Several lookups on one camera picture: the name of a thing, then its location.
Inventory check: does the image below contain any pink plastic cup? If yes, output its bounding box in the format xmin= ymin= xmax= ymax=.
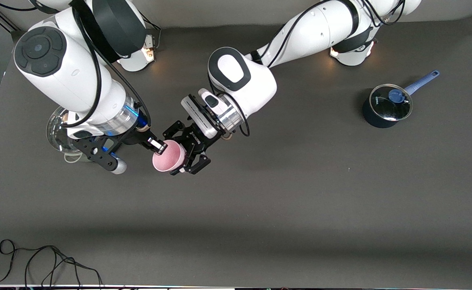
xmin=152 ymin=139 xmax=187 ymax=173

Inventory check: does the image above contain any dark grey table mat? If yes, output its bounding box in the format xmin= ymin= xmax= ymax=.
xmin=0 ymin=12 xmax=472 ymax=288

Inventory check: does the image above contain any glass lid with gold knob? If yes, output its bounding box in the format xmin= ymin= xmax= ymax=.
xmin=46 ymin=106 xmax=79 ymax=154

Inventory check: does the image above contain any dark blue saucepan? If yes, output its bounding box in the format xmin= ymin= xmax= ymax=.
xmin=362 ymin=70 xmax=441 ymax=128

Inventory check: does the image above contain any glass lid with blue knob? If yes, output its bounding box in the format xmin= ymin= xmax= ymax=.
xmin=370 ymin=84 xmax=414 ymax=122

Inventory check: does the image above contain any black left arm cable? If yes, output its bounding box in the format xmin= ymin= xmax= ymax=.
xmin=210 ymin=0 xmax=406 ymax=138

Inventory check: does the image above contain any black right arm base cable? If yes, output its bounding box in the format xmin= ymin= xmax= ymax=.
xmin=144 ymin=19 xmax=162 ymax=51

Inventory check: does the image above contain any thin black cable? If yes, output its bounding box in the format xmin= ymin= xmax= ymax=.
xmin=0 ymin=239 xmax=104 ymax=289
xmin=24 ymin=246 xmax=82 ymax=289

